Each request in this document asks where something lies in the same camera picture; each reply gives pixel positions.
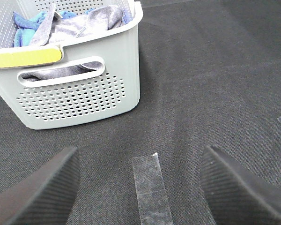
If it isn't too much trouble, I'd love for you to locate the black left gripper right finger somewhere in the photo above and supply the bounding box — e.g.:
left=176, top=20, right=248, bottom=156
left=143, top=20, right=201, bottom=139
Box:
left=200, top=146, right=281, bottom=225

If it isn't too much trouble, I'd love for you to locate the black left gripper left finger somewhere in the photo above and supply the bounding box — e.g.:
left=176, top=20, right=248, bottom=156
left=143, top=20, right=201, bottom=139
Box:
left=0, top=147, right=80, bottom=225

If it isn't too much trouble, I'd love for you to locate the grey towel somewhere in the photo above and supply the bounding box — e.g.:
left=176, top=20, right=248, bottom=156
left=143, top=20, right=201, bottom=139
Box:
left=21, top=3, right=124, bottom=82

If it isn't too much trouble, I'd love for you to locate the blue towel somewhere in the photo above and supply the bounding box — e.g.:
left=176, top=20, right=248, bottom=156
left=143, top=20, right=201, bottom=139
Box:
left=13, top=8, right=132, bottom=47

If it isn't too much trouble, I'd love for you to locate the middle clear tape strip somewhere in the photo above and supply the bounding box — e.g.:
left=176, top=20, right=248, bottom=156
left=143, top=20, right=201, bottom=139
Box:
left=132, top=153, right=174, bottom=225

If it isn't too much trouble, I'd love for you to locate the grey perforated plastic basket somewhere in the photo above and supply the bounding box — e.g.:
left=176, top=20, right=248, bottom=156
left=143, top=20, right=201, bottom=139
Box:
left=0, top=0, right=143, bottom=129

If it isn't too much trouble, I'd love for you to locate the yellow tape on basket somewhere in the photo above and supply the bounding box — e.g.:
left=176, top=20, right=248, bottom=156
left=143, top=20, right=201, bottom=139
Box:
left=0, top=47, right=62, bottom=68

